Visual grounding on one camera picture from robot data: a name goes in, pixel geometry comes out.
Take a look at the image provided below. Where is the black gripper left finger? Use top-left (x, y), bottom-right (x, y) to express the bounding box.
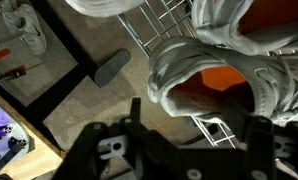
top-left (52, 97), bottom-right (200, 180)

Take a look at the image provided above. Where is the grey sneaker black swoosh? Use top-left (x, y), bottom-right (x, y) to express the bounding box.
top-left (0, 0), bottom-right (47, 57)

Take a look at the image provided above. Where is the white sneaker orange lining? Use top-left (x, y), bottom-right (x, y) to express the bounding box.
top-left (191, 0), bottom-right (298, 57)
top-left (147, 35), bottom-right (298, 128)

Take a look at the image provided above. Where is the chrome wire shoe rack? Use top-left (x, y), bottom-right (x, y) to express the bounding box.
top-left (116, 0), bottom-right (298, 149)

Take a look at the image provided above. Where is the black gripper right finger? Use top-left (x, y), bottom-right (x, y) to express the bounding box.
top-left (223, 98), bottom-right (298, 180)

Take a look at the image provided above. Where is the black orange bar clamp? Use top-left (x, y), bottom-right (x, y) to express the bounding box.
top-left (0, 48), bottom-right (12, 63)
top-left (0, 63), bottom-right (45, 88)

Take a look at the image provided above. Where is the plain white sneaker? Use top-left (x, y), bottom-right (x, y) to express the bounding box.
top-left (64, 0), bottom-right (147, 18)

